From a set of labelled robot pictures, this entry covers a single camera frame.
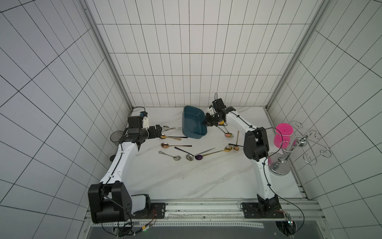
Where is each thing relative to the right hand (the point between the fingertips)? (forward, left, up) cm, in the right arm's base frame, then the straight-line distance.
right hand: (197, 122), depth 99 cm
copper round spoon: (-14, +20, -8) cm, 26 cm away
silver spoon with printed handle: (0, +23, -7) cm, 24 cm away
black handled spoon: (-13, -25, -5) cm, 29 cm away
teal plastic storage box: (+4, +3, -9) cm, 11 cm away
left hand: (-15, +25, +8) cm, 30 cm away
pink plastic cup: (-20, -43, +16) cm, 50 cm away
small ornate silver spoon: (-23, +12, -7) cm, 27 cm away
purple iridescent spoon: (-21, -2, -8) cm, 23 cm away
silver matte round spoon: (-22, +3, -8) cm, 24 cm away
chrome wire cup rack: (-23, -50, -6) cm, 55 cm away
